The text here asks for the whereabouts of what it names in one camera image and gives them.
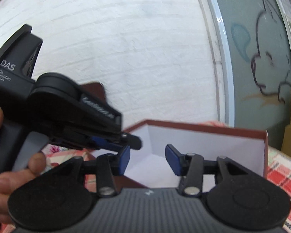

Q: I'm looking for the red cardboard box white interior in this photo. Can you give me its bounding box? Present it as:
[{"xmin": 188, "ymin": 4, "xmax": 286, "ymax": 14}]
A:
[{"xmin": 91, "ymin": 119, "xmax": 269, "ymax": 190}]

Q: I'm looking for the red plaid bed blanket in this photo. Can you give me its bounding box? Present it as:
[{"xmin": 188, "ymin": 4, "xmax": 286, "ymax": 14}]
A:
[{"xmin": 0, "ymin": 119, "xmax": 291, "ymax": 233}]

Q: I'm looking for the dark brown wooden board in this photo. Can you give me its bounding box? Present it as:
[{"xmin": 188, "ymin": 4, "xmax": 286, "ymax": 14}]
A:
[{"xmin": 81, "ymin": 82, "xmax": 107, "ymax": 103}]

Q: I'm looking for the person's left hand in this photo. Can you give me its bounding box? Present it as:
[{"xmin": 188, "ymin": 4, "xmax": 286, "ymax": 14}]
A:
[{"xmin": 0, "ymin": 107, "xmax": 47, "ymax": 225}]

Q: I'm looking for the green painted door panel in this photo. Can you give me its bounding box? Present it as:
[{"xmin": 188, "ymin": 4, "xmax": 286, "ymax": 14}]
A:
[{"xmin": 208, "ymin": 0, "xmax": 291, "ymax": 129}]

